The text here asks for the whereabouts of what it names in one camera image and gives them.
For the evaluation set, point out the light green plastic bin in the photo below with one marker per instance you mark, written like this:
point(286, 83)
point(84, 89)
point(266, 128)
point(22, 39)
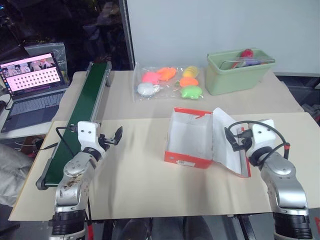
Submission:
point(232, 75)

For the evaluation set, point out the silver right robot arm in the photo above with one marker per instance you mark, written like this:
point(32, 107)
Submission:
point(285, 185)

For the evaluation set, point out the pink toy fish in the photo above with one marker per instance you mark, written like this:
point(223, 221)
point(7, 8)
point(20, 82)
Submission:
point(150, 77)

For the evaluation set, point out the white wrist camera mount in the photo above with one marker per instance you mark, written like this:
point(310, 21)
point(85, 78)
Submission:
point(86, 135)
point(261, 135)

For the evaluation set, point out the grey open laptop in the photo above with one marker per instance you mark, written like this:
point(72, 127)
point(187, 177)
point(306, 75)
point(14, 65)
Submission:
point(32, 95)

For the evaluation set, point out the purple toy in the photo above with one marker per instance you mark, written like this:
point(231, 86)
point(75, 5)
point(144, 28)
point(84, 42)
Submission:
point(250, 62)

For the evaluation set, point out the red toy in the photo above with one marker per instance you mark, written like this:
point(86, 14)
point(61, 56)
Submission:
point(247, 53)

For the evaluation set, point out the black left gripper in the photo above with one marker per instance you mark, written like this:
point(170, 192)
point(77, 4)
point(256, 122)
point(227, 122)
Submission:
point(106, 141)

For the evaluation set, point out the clear plastic toy bag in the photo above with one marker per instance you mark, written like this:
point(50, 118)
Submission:
point(170, 82)

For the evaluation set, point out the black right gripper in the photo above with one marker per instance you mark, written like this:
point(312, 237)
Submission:
point(243, 141)

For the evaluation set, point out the yellow toy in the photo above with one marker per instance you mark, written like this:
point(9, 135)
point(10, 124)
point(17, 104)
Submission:
point(190, 71)

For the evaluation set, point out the grey partition post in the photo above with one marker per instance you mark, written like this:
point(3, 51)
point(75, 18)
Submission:
point(128, 35)

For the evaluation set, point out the orange flat toy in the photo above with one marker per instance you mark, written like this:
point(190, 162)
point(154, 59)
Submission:
point(189, 81)

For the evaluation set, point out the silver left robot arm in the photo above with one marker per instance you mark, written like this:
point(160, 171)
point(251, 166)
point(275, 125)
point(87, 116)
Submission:
point(75, 175)

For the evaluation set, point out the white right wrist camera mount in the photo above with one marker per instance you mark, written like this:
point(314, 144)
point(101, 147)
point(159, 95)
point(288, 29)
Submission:
point(261, 135)

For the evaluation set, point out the orange toy fish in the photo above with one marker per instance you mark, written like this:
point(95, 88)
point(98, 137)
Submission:
point(166, 73)

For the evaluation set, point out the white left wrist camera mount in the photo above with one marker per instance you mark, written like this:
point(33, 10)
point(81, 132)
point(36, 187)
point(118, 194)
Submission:
point(86, 135)

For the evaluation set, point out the green toy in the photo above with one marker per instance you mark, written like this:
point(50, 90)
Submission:
point(191, 92)

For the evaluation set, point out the green conveyor belt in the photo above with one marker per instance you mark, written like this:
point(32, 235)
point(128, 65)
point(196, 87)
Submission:
point(80, 117)

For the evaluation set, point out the white round toy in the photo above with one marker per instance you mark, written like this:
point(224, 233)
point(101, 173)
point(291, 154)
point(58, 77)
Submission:
point(146, 89)

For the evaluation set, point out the grey plastic sack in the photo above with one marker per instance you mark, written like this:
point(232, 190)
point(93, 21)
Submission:
point(12, 172)

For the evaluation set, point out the red and white box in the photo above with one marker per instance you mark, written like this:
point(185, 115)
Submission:
point(200, 140)

